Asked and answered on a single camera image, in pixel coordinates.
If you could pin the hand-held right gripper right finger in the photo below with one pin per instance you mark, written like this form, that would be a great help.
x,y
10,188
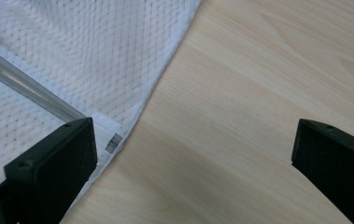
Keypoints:
x,y
336,161

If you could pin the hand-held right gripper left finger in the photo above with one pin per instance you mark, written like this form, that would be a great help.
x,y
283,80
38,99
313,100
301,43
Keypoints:
x,y
48,169

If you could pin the white mesh jacket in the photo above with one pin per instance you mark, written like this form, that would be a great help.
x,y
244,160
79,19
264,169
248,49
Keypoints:
x,y
81,59

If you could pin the grey jacket zipper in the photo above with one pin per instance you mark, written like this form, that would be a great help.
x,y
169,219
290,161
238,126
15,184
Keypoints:
x,y
25,85

